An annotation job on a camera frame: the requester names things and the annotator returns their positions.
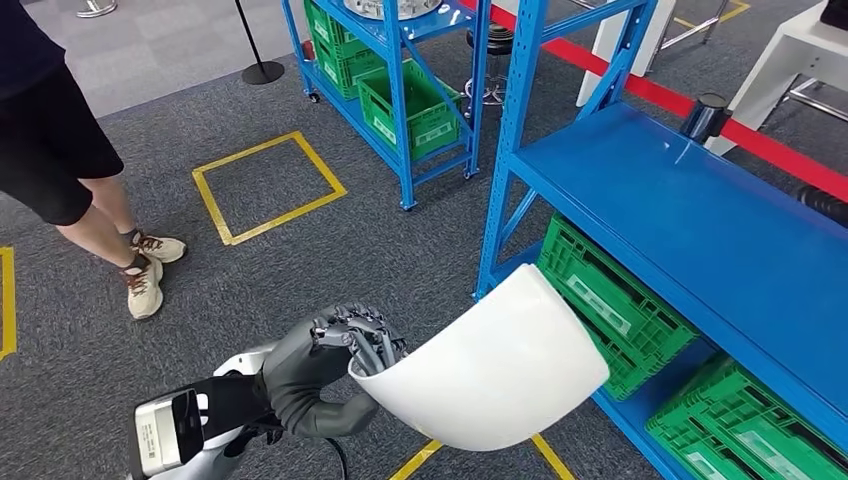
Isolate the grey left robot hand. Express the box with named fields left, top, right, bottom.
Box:
left=261, top=303, right=410, bottom=440

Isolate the white curved plastic part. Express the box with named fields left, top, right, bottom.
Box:
left=349, top=263, right=611, bottom=453

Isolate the blue metal shelf rack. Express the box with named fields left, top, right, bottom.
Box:
left=281, top=0, right=493, bottom=212
left=473, top=0, right=848, bottom=480

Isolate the green plastic crate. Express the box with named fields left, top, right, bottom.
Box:
left=579, top=317, right=670, bottom=403
left=645, top=354, right=848, bottom=480
left=645, top=413, right=750, bottom=480
left=311, top=39, right=389, bottom=101
left=357, top=58, right=463, bottom=162
left=303, top=0, right=372, bottom=61
left=536, top=213, right=702, bottom=372

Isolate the person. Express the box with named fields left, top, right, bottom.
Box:
left=0, top=0, right=188, bottom=321

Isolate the silver wheel hubcap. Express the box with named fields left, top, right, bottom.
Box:
left=343, top=0, right=443, bottom=21

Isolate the chrome round base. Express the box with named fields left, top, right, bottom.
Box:
left=74, top=0, right=119, bottom=19

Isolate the white desk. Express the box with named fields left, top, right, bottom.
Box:
left=705, top=0, right=848, bottom=157
left=574, top=0, right=677, bottom=109

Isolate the red barrier belt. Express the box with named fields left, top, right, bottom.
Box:
left=460, top=0, right=848, bottom=203

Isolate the black flat device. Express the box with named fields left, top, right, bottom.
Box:
left=820, top=0, right=848, bottom=32

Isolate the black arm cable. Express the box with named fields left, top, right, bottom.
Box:
left=324, top=437, right=350, bottom=480

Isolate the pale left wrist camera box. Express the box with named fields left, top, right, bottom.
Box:
left=129, top=374, right=273, bottom=480

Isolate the black stanchion post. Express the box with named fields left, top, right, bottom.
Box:
left=233, top=0, right=286, bottom=86

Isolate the black belt post head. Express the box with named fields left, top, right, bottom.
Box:
left=680, top=92, right=733, bottom=146

